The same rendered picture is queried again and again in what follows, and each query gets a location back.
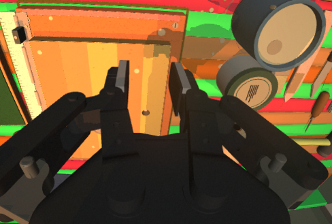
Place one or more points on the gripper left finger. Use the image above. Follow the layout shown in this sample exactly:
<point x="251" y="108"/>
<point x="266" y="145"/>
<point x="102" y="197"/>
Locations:
<point x="114" y="120"/>

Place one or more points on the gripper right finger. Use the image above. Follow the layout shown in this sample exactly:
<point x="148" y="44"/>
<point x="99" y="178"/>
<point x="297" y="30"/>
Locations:
<point x="202" y="120"/>

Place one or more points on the yellow-orange top board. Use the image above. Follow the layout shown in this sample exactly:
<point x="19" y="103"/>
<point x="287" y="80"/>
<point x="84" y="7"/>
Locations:
<point x="77" y="65"/>

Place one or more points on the cream back-rule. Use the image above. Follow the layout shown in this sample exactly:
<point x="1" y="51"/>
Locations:
<point x="18" y="73"/>

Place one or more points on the dark green board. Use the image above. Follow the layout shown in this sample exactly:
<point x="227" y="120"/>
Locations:
<point x="9" y="99"/>

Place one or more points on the olive grey round tin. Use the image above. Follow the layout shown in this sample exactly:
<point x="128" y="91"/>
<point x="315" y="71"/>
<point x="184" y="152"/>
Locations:
<point x="249" y="89"/>

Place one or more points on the tan bone folder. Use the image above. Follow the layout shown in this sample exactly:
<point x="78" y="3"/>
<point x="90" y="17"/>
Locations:
<point x="298" y="81"/>

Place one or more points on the dark grey round tin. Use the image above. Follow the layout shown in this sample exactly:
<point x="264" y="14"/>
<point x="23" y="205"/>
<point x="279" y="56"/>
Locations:
<point x="282" y="29"/>

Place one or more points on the small black block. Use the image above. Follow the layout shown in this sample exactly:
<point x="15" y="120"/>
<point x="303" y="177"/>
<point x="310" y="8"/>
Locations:
<point x="19" y="34"/>

